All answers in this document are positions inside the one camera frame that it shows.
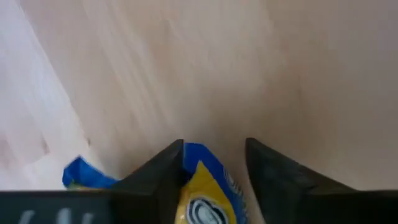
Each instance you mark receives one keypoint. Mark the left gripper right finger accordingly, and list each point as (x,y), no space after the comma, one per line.
(286,193)

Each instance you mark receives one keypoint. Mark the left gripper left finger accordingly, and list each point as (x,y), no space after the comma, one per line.
(155,186)

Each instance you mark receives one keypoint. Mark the blue Maruchan ramen pack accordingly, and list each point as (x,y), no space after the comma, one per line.
(205,186)

